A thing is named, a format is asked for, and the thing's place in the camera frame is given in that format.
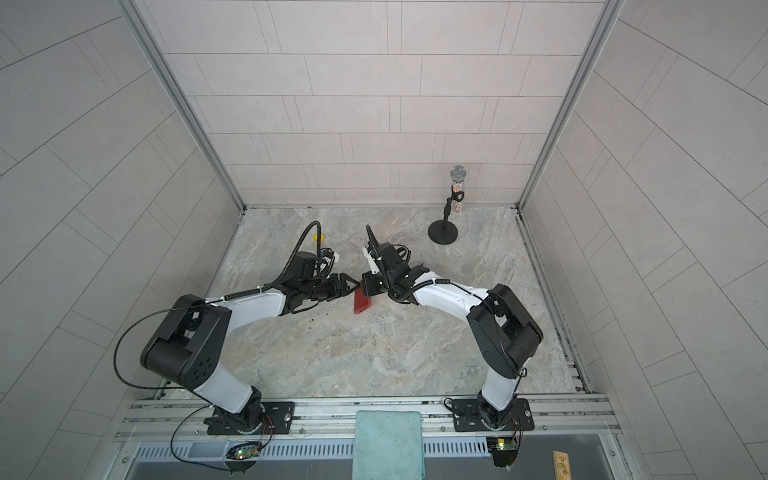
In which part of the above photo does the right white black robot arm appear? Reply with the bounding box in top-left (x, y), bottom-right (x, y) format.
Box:
top-left (363, 237), bottom-right (544, 430)

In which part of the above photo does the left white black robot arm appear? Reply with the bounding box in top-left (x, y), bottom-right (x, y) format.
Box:
top-left (140, 248), bottom-right (360, 434)

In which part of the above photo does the green circuit board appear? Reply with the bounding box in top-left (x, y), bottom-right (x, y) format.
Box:
top-left (225, 442), bottom-right (262, 461)
top-left (486, 437), bottom-right (520, 468)

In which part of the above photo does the aluminium mounting rail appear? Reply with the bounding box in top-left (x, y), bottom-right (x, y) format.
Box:
top-left (108, 394), bottom-right (621, 442)

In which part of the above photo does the right green circuit board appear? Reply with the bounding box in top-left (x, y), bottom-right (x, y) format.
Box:
top-left (486, 437), bottom-right (520, 468)

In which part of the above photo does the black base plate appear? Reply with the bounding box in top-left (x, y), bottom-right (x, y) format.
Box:
top-left (443, 395), bottom-right (535, 432)
top-left (203, 401), bottom-right (296, 435)

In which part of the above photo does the wooden block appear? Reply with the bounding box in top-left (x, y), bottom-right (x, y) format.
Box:
top-left (553, 451), bottom-right (572, 480)

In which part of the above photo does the teal folded cloth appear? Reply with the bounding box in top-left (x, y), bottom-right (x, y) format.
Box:
top-left (352, 411), bottom-right (425, 480)

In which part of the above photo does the black microphone stand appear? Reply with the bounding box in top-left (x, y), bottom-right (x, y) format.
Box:
top-left (428, 165), bottom-right (467, 245)

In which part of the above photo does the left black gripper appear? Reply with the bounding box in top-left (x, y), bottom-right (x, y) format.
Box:
top-left (300, 273), bottom-right (361, 301)

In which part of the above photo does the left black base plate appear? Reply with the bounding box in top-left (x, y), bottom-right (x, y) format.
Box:
top-left (203, 401), bottom-right (296, 435)

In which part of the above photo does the red leather card holder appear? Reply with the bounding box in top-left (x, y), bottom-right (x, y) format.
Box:
top-left (353, 287), bottom-right (371, 315)

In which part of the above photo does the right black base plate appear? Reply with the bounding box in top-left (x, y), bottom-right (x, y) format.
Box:
top-left (443, 395), bottom-right (535, 432)

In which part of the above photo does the left green circuit board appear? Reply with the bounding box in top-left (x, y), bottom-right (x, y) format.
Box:
top-left (225, 442), bottom-right (262, 461)

